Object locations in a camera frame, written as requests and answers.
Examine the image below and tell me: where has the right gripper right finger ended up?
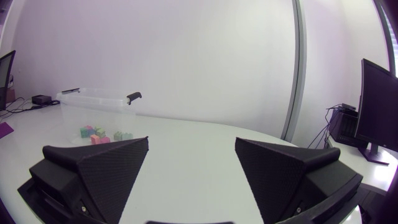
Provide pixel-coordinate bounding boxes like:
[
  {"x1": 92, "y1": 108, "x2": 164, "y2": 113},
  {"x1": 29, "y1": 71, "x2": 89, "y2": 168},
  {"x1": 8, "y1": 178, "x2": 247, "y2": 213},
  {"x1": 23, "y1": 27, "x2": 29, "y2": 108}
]
[{"x1": 234, "y1": 137, "x2": 364, "y2": 224}]

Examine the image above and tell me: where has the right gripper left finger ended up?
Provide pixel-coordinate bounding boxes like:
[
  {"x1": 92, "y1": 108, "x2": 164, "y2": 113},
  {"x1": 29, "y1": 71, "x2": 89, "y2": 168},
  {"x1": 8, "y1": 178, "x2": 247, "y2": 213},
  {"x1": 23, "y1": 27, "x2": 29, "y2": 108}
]
[{"x1": 29, "y1": 136, "x2": 150, "y2": 224}]

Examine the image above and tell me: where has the clear plastic container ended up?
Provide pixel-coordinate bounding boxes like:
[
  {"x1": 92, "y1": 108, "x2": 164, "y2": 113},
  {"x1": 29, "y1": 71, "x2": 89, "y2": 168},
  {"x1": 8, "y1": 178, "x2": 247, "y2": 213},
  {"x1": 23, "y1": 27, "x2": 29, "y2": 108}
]
[{"x1": 55, "y1": 87, "x2": 143, "y2": 146}]

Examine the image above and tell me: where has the black desktop box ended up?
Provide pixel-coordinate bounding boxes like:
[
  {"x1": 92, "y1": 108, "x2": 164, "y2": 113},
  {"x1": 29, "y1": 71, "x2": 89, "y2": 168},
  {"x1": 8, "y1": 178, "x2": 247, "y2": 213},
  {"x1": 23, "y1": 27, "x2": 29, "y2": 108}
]
[{"x1": 328, "y1": 103, "x2": 368, "y2": 149}]

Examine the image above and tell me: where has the black power brick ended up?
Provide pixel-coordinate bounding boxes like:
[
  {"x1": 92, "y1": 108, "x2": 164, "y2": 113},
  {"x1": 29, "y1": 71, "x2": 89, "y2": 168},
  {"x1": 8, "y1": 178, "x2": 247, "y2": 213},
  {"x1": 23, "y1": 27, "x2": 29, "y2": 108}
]
[{"x1": 31, "y1": 94, "x2": 53, "y2": 106}]

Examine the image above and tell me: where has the dark mat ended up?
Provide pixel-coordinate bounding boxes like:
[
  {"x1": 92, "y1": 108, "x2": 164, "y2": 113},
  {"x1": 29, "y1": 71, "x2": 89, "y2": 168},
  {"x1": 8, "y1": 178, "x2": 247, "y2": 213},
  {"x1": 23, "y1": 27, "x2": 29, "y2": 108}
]
[{"x1": 0, "y1": 121, "x2": 15, "y2": 139}]

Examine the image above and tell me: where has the black computer monitor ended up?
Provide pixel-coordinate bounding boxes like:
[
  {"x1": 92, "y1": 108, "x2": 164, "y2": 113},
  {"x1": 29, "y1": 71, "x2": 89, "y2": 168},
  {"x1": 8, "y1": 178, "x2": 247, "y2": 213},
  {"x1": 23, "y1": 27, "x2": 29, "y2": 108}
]
[{"x1": 354, "y1": 58, "x2": 398, "y2": 166}]

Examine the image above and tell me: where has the dark screen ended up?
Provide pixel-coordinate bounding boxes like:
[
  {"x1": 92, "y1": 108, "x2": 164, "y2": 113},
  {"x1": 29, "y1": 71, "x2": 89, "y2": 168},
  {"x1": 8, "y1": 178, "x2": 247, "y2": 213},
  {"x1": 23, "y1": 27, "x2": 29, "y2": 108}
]
[{"x1": 0, "y1": 50, "x2": 17, "y2": 111}]

